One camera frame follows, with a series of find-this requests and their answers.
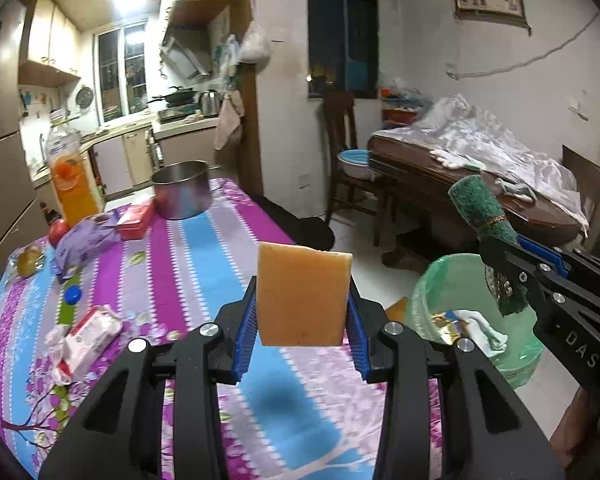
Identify beige refrigerator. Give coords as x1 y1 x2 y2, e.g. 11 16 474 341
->
0 0 43 271

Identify dark room window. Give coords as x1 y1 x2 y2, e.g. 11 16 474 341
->
307 0 380 101

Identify blue plastic basin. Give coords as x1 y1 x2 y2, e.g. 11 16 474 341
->
336 149 373 181

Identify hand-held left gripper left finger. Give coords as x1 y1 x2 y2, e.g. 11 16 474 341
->
39 275 258 480

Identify dark wooden table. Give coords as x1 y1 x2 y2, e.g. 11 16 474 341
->
367 130 588 266

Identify purple wipes packet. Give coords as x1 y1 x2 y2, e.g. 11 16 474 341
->
54 210 122 281

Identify clear hanging plastic bags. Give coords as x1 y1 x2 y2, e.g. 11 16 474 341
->
215 35 241 92

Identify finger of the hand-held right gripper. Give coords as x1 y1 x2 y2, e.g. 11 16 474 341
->
479 234 556 311
518 234 600 286

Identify wall cable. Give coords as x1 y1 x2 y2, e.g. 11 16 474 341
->
445 10 600 81

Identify hanging beige towel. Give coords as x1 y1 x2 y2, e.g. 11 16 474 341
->
214 91 246 151

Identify red box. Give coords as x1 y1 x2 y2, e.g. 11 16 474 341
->
115 199 157 241

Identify person's right forearm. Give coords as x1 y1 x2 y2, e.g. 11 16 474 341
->
550 387 600 461

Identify pale green cloth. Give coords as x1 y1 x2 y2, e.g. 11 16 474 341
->
495 177 537 204

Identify floral striped tablecloth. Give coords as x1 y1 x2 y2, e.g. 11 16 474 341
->
0 177 443 480

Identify white red packet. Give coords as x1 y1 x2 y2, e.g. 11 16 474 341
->
45 305 124 386

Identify yellow sponge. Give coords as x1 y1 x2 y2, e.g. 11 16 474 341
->
256 241 354 348

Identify white cloth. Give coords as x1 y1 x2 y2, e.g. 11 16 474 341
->
452 310 508 358

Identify red apple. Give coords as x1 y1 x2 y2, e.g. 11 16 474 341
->
47 220 73 248

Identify steel pot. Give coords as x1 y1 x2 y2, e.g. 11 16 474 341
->
151 160 228 221

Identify green scouring pad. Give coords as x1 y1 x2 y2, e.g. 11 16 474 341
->
447 175 533 317

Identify green-lined waste bin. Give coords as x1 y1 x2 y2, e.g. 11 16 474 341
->
410 253 545 391

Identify black wok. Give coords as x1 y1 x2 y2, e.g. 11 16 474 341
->
147 86 198 108

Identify white hanging plastic bag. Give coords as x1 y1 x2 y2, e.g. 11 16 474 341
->
237 21 272 64

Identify steel kettle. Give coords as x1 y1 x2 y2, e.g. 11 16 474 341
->
197 89 220 117

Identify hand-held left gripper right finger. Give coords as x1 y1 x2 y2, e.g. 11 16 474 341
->
347 280 566 480

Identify wall cabinet with handles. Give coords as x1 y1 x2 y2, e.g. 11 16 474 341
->
17 0 83 86

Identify kitchen stove counter cabinet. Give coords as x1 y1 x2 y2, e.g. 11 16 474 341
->
152 115 221 171

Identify dark wooden chair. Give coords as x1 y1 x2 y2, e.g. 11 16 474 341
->
322 91 398 246

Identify kitchen sink counter cabinet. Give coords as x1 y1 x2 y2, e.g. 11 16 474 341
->
30 130 156 201

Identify bagged brown fruit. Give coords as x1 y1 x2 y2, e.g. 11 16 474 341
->
7 245 48 281

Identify orange juice bottle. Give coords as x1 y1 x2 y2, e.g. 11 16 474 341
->
45 120 103 228

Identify wooden panel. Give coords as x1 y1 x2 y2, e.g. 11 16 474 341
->
562 145 600 201

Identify white crumpled sheet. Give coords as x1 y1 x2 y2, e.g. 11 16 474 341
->
415 93 593 226

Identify kitchen window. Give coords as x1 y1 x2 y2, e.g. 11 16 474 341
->
94 17 151 123

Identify cluttered plastic crates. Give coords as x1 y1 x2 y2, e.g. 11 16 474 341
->
379 79 423 128

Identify range hood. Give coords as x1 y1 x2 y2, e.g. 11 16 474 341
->
160 27 213 81

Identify gas stove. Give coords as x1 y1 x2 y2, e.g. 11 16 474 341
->
157 107 201 123

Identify orange snack wrapper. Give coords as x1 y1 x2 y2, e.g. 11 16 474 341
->
427 310 468 346

